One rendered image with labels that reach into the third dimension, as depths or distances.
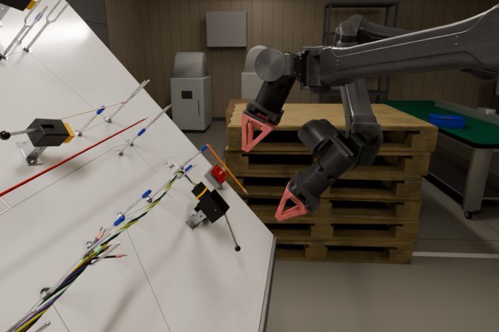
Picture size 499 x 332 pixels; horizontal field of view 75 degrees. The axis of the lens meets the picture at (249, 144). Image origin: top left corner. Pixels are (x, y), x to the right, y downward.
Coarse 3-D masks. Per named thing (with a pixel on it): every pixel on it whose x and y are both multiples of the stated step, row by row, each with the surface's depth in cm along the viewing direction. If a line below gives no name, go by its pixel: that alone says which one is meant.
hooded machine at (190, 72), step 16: (176, 64) 567; (192, 64) 565; (176, 80) 562; (192, 80) 559; (208, 80) 599; (176, 96) 569; (192, 96) 567; (208, 96) 602; (176, 112) 577; (192, 112) 575; (208, 112) 606; (192, 128) 584
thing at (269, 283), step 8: (272, 248) 101; (272, 256) 97; (272, 264) 94; (272, 272) 92; (272, 280) 93; (264, 296) 82; (264, 304) 79; (264, 312) 77; (264, 320) 74; (264, 328) 74
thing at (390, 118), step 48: (240, 144) 210; (288, 144) 217; (384, 144) 217; (432, 144) 209; (240, 192) 224; (336, 192) 222; (384, 192) 222; (288, 240) 230; (336, 240) 229; (384, 240) 229
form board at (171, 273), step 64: (64, 0) 96; (0, 64) 61; (64, 64) 76; (0, 128) 52; (128, 128) 81; (0, 192) 46; (64, 192) 54; (128, 192) 66; (0, 256) 41; (64, 256) 47; (128, 256) 56; (192, 256) 69; (256, 256) 90; (0, 320) 37; (64, 320) 42; (128, 320) 49; (192, 320) 59; (256, 320) 73
